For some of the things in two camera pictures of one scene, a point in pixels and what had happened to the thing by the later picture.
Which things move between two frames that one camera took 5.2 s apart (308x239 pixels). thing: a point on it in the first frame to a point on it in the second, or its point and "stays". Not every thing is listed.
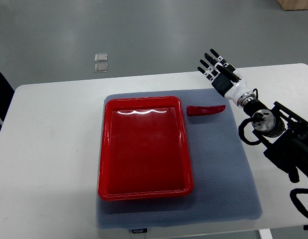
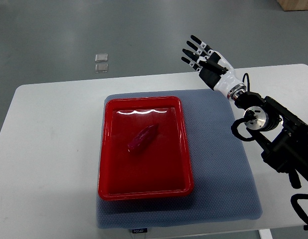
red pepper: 193,110 to 142,138
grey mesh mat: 225,186 stays
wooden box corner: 289,5 stays
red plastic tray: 143,153 stays
